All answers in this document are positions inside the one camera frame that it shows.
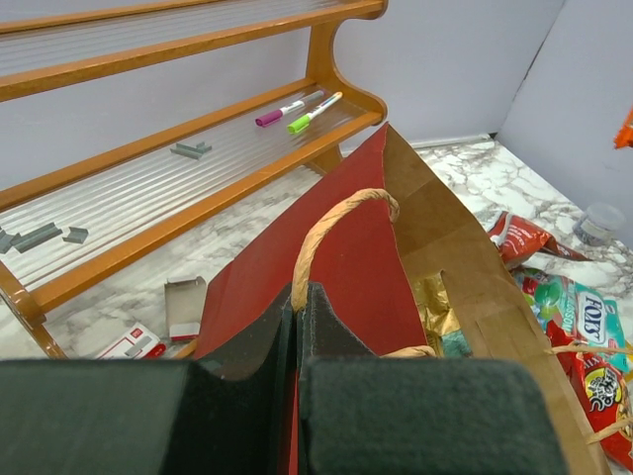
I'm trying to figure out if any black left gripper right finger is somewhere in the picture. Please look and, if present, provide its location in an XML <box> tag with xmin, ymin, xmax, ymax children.
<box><xmin>298</xmin><ymin>283</ymin><xmax>568</xmax><ymax>474</ymax></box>

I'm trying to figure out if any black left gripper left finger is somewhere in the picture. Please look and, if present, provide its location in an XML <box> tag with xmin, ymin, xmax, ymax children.
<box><xmin>1</xmin><ymin>290</ymin><xmax>295</xmax><ymax>474</ymax></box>

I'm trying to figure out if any red brown paper bag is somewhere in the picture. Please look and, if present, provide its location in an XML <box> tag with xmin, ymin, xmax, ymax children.
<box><xmin>196</xmin><ymin>126</ymin><xmax>610</xmax><ymax>474</ymax></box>

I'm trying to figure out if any red Doritos chip bag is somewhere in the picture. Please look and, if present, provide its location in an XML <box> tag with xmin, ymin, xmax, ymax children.
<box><xmin>487</xmin><ymin>211</ymin><xmax>589</xmax><ymax>270</ymax></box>

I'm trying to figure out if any small red snack packet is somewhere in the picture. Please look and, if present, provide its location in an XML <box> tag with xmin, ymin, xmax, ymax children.
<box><xmin>546</xmin><ymin>322</ymin><xmax>632</xmax><ymax>470</ymax></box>

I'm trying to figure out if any teal snack bag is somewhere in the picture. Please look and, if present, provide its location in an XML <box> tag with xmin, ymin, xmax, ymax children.
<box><xmin>510</xmin><ymin>267</ymin><xmax>626</xmax><ymax>348</ymax></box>

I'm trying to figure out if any red fruit candy snack bag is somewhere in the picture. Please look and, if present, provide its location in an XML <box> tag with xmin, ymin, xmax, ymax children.
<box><xmin>613</xmin><ymin>109</ymin><xmax>633</xmax><ymax>149</ymax></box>

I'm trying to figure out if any gold foil snack bag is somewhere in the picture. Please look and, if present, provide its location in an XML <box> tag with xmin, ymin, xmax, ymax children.
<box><xmin>411</xmin><ymin>271</ymin><xmax>473</xmax><ymax>358</ymax></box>

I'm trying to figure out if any red white staple box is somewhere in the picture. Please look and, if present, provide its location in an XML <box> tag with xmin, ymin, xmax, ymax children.
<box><xmin>95</xmin><ymin>324</ymin><xmax>167</xmax><ymax>359</ymax></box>

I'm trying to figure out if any open staple box tray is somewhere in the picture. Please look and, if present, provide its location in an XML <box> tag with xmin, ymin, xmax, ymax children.
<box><xmin>164</xmin><ymin>276</ymin><xmax>207</xmax><ymax>342</ymax></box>

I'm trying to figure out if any orange wooden shelf rack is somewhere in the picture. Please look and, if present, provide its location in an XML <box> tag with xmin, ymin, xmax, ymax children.
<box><xmin>1</xmin><ymin>1</ymin><xmax>388</xmax><ymax>358</ymax></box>

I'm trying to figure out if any grey staple strips lower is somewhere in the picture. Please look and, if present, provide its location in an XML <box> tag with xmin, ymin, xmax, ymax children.
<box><xmin>1</xmin><ymin>223</ymin><xmax>89</xmax><ymax>254</ymax></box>

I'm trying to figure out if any grey staple strip upper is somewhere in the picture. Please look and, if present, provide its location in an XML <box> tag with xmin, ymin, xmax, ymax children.
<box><xmin>170</xmin><ymin>142</ymin><xmax>213</xmax><ymax>160</ymax></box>

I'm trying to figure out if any green cap marker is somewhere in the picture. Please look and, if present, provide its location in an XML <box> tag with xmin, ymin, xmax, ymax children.
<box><xmin>287</xmin><ymin>91</ymin><xmax>343</xmax><ymax>135</ymax></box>

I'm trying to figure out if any small clear plastic cup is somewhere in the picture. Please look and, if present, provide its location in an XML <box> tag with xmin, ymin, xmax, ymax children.
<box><xmin>573</xmin><ymin>202</ymin><xmax>626</xmax><ymax>246</ymax></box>

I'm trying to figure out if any purple cap marker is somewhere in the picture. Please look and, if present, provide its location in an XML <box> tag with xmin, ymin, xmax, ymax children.
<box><xmin>255</xmin><ymin>90</ymin><xmax>324</xmax><ymax>128</ymax></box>

